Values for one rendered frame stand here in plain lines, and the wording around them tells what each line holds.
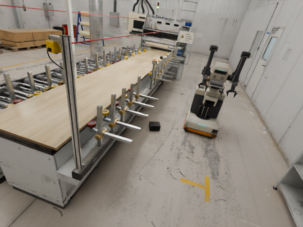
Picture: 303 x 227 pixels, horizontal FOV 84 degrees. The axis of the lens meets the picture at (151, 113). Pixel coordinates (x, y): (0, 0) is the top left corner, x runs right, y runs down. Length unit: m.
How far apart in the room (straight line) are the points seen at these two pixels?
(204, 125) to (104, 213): 2.16
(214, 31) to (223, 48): 1.20
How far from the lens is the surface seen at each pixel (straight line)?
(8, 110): 2.08
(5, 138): 1.86
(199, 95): 3.37
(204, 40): 12.25
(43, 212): 2.25
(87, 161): 1.60
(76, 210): 2.17
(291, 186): 3.13
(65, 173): 1.66
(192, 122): 3.24
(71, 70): 1.08
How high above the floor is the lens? 1.85
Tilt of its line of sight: 30 degrees down
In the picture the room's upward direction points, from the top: 9 degrees clockwise
